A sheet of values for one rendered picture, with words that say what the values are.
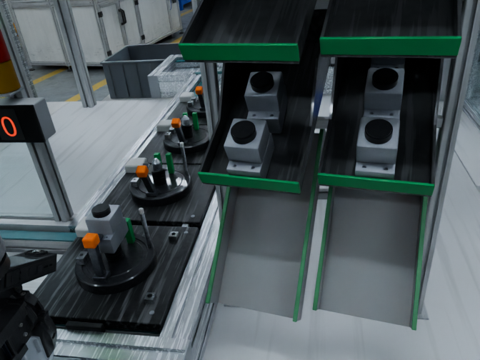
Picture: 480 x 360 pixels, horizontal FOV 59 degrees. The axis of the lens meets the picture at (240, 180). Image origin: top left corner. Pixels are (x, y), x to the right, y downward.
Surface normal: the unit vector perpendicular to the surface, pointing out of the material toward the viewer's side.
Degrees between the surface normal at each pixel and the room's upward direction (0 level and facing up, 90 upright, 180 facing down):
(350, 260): 45
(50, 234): 0
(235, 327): 0
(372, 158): 115
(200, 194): 0
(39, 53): 90
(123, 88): 90
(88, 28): 90
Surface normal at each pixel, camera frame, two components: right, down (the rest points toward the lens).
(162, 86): -0.15, 0.51
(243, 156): -0.26, 0.82
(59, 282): -0.08, -0.86
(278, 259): -0.29, -0.25
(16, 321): 0.98, 0.01
